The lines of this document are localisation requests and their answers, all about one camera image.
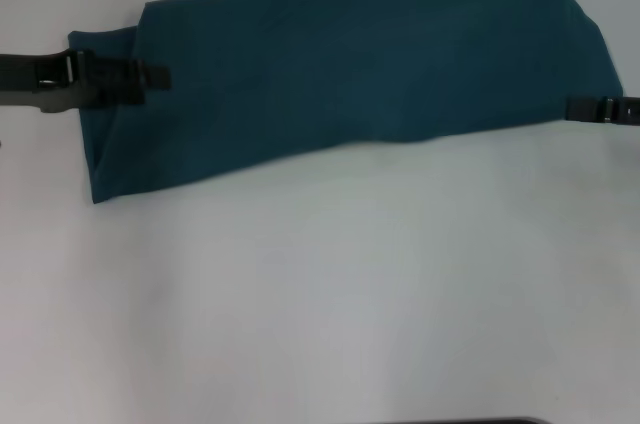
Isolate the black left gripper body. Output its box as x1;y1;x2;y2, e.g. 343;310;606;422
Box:
0;48;99;114

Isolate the teal t-shirt with beige print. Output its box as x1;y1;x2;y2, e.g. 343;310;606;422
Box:
67;0;629;205

